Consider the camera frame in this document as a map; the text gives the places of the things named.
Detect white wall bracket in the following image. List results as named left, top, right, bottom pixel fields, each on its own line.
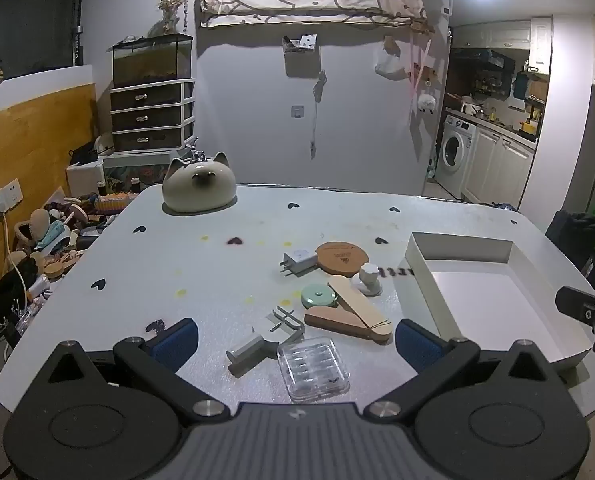
left=283, top=34, right=319, bottom=53

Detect glass fish tank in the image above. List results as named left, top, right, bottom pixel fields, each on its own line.
left=111, top=34, right=194, bottom=87

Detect white hanging bag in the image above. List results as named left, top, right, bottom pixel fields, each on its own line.
left=375, top=50, right=411, bottom=81

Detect hanging grey cable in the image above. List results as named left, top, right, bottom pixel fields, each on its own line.
left=310, top=71, right=327, bottom=158

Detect white washing machine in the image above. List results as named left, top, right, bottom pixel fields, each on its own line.
left=435, top=115, right=479, bottom=200

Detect white wall socket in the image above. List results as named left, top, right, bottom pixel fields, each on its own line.
left=0, top=178, right=24, bottom=220

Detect beige plush doll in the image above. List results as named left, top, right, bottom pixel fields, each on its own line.
left=14, top=208, right=53, bottom=251

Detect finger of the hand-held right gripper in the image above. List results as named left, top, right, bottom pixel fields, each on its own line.
left=555, top=286, right=595, bottom=322

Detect bundle of wooden sticks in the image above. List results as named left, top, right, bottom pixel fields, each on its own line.
left=327, top=275, right=393, bottom=338

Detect pile of assorted toys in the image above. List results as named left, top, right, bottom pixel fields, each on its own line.
left=0, top=190, right=128, bottom=321

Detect cat-shaped ceramic pot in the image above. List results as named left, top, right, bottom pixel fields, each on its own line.
left=162, top=151, right=237, bottom=213

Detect white drawer unit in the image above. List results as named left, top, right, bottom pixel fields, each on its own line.
left=110, top=79, right=197, bottom=153

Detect dark window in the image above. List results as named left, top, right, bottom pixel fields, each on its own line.
left=0, top=0, right=85, bottom=86

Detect white kitchen base cabinets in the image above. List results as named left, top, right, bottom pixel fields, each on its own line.
left=462, top=125, right=535, bottom=206

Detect mint green tape measure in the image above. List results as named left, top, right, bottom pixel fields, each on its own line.
left=300, top=284, right=341, bottom=309

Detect black cloth-covered chair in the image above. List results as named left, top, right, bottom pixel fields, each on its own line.
left=545, top=210, right=595, bottom=271

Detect white kitchen upper cabinets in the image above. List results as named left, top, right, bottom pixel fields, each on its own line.
left=450, top=17, right=553, bottom=78

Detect watch link remover tool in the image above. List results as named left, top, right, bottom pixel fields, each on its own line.
left=226, top=306, right=307, bottom=378

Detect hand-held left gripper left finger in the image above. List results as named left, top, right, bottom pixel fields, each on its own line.
left=42, top=318, right=230, bottom=425

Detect small white knob ornament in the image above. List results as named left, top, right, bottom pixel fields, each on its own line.
left=352, top=263, right=383, bottom=297

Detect clear plastic case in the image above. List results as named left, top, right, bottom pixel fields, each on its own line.
left=277, top=338, right=351, bottom=404

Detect white cardboard box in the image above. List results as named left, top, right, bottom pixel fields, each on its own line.
left=405, top=231, right=595, bottom=368

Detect white charger plug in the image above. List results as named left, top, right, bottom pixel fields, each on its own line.
left=278, top=248, right=319, bottom=277

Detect white storage box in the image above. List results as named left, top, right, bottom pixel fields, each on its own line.
left=66, top=157, right=105, bottom=198

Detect round cork coaster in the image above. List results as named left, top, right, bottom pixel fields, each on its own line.
left=315, top=241, right=370, bottom=276

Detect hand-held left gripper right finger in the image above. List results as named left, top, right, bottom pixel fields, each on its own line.
left=362, top=318, right=571, bottom=423

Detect dried flower bouquet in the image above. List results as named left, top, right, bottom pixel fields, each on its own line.
left=154, top=0, right=185, bottom=36

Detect white charging cable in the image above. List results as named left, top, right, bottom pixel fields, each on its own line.
left=0, top=210, right=33, bottom=306

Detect half-oval wooden block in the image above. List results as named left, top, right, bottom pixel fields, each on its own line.
left=304, top=306, right=393, bottom=345

